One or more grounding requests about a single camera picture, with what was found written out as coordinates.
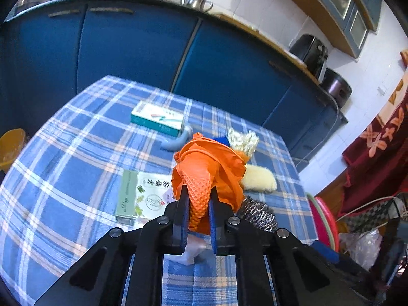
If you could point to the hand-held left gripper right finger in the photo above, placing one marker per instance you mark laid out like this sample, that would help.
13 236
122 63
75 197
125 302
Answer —
214 229

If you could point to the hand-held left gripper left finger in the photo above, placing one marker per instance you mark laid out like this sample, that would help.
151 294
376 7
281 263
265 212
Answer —
181 226

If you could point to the white tissue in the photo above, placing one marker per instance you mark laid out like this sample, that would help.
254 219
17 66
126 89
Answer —
193 250

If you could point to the steel wool scourer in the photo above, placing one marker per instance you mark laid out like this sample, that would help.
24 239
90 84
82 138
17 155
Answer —
258 215

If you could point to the green and white box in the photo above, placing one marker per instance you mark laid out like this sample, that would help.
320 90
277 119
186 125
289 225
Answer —
140 194

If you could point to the cream fluffy pad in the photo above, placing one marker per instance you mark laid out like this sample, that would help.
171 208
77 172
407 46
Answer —
259 180

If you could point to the orange rubber glove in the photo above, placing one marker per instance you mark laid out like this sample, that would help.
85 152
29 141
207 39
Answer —
204 162

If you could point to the red basin with green rim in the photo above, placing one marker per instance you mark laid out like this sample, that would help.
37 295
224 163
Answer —
325 223

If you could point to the light blue tube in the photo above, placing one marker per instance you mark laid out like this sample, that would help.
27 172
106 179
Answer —
175 143

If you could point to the blue sponge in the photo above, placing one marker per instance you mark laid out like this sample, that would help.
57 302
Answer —
221 141

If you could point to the cotton swab bundle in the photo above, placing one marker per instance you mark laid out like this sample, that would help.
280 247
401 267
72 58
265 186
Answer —
244 140

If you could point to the teal and white carton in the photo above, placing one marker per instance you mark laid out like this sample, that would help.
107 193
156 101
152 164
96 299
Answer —
156 118

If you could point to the blue plaid tablecloth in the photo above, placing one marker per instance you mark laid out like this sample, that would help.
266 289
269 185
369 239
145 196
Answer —
79 153

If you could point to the clear plastic bag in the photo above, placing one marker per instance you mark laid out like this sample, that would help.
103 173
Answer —
363 245

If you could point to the blue kitchen base cabinet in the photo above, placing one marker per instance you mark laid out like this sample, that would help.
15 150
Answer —
127 54

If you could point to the red patterned blanket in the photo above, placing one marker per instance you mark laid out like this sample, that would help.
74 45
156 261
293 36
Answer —
379 153

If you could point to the yellow plastic basket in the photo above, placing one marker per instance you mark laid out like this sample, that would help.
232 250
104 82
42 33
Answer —
11 146

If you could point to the dark rice cooker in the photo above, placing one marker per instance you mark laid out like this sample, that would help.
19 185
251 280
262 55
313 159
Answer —
336 86

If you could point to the black air fryer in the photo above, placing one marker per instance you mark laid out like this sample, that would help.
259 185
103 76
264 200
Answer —
309 54

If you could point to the steel kettle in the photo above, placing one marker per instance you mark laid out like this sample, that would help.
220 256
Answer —
196 1

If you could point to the white wall socket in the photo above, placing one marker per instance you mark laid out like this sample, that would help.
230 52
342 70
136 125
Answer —
382 90

